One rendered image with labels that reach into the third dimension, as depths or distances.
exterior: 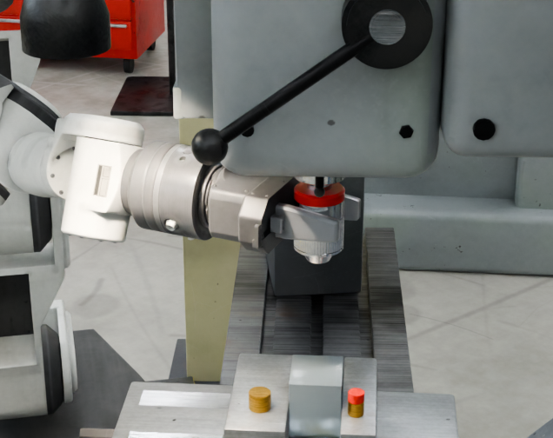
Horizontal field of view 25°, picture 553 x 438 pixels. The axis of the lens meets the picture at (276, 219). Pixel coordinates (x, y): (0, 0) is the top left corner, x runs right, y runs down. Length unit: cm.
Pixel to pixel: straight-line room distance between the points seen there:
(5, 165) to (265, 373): 39
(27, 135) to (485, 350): 225
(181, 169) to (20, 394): 88
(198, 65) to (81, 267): 290
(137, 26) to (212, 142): 481
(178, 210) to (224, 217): 5
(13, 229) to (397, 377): 57
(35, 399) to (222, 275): 119
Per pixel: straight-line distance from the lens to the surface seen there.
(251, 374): 132
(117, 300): 377
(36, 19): 102
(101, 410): 216
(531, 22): 100
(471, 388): 334
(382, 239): 189
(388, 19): 98
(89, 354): 233
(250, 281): 176
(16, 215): 176
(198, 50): 111
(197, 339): 321
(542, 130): 103
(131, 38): 580
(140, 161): 121
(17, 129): 147
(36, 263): 183
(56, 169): 134
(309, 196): 115
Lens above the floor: 171
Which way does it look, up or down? 23 degrees down
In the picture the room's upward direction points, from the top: straight up
